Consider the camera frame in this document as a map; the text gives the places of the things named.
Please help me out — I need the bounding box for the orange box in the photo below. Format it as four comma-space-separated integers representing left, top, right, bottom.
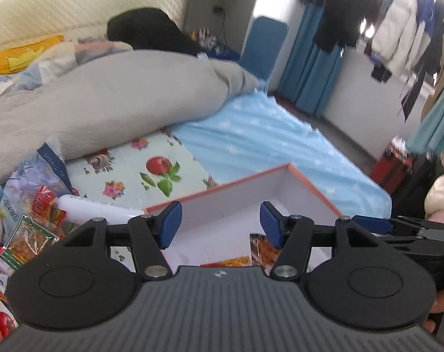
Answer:
143, 162, 343, 275

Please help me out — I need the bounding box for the blue white plastic bag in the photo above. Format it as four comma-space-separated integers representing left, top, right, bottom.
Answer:
2, 137, 81, 235

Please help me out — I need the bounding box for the black suitcase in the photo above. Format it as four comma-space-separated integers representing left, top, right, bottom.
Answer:
394, 154, 438, 221

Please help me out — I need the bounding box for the red bag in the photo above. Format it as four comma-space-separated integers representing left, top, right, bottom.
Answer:
370, 137, 415, 195

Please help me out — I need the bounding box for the blue chair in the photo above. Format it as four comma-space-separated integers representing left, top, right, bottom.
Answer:
239, 15, 289, 81

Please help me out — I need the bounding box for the black garment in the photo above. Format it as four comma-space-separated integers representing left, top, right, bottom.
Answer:
107, 6, 208, 57

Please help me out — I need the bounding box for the patterned patchwork quilt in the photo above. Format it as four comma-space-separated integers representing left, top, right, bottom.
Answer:
0, 38, 135, 99

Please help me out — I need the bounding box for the bedside table clutter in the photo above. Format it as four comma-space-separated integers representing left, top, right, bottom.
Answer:
190, 27, 241, 61

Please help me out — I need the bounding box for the grey duvet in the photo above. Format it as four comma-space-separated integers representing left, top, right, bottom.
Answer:
0, 49, 266, 187

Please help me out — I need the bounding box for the blue curtain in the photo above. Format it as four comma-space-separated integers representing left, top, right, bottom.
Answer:
277, 0, 345, 118

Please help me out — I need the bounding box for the cream fluffy garment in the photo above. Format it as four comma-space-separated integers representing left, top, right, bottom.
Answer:
425, 170, 444, 228

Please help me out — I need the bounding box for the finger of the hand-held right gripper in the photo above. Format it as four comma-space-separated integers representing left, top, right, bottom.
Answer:
351, 215, 428, 243

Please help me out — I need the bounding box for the red packet with white label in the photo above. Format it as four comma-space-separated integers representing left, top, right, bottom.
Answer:
31, 186, 67, 224

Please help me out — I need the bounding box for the teal hanging cloth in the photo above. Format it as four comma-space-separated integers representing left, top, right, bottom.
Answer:
407, 81, 444, 162

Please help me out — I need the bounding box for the yellow pillow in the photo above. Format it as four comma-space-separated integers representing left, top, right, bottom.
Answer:
0, 35, 66, 76

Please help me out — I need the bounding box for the row of hanging clothes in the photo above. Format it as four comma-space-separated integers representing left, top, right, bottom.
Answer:
295, 0, 444, 121

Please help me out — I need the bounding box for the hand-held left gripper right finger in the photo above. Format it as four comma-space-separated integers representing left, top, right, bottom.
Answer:
259, 201, 409, 279

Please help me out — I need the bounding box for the light blue bed sheet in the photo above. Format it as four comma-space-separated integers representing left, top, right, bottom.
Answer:
169, 93, 393, 221

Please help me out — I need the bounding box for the white bottle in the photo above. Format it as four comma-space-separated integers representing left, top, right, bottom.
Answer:
57, 195, 145, 224

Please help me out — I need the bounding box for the cream padded headboard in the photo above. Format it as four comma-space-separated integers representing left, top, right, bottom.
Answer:
0, 0, 189, 50

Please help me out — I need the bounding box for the yellow orange snack packet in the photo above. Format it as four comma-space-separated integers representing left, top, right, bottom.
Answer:
202, 256, 252, 268

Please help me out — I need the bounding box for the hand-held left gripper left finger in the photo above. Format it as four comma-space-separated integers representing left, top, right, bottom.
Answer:
35, 201, 183, 280

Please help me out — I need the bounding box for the clear orange packet green edge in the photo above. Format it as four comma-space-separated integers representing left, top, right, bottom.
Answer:
0, 214, 59, 268

